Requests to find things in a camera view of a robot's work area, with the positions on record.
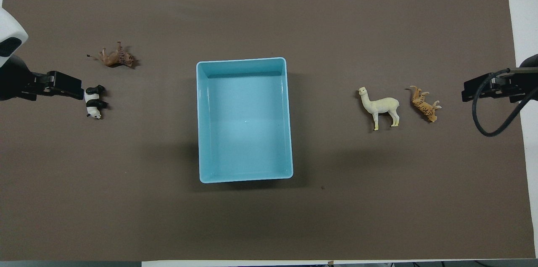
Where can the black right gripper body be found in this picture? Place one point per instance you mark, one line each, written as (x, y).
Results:
(515, 88)

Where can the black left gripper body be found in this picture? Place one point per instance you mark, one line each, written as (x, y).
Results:
(17, 80)

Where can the black and white panda toy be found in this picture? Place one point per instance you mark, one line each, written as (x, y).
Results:
(93, 99)

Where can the brown lion toy figure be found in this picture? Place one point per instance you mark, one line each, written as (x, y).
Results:
(113, 57)

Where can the orange striped tiger toy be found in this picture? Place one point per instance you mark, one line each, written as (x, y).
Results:
(422, 106)

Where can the cream alpaca toy figure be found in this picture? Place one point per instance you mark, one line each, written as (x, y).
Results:
(380, 105)

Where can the light blue plastic storage box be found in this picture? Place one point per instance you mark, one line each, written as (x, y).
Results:
(243, 132)

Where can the brown paper table mat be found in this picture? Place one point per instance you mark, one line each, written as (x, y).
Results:
(168, 216)

